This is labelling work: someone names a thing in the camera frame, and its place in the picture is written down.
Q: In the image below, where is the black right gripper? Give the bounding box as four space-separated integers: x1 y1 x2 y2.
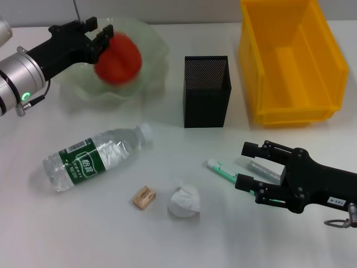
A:
234 140 357 214

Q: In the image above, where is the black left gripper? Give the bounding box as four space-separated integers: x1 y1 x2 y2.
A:
27 17 114 78

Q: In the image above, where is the orange knitted toy fruit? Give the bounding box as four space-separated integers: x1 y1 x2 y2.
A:
94 32 142 87

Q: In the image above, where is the white paper ball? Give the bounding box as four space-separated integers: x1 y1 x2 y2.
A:
167 178 201 219

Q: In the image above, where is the clear water bottle green label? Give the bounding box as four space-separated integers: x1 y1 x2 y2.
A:
42 123 154 193

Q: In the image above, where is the grey pen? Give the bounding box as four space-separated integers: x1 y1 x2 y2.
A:
233 156 282 185

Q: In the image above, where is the mint green utility knife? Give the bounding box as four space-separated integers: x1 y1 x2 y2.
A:
206 159 282 203

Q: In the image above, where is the wavy green glass fruit plate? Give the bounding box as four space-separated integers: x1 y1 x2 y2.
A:
51 17 170 110

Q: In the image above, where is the black mesh pen holder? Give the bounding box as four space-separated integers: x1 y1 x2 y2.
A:
183 55 233 129

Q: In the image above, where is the yellow plastic storage bin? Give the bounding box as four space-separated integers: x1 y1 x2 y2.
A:
237 0 350 128

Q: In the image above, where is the small wooden block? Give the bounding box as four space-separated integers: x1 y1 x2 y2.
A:
132 184 156 210

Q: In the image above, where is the left wrist cable with plug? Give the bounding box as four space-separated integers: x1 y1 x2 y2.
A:
15 80 51 117

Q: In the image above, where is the wrist cable with plug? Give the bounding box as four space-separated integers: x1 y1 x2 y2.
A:
15 80 51 117
324 203 357 229

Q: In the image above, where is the right wrist cable with plug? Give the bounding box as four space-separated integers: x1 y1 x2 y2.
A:
324 203 357 229

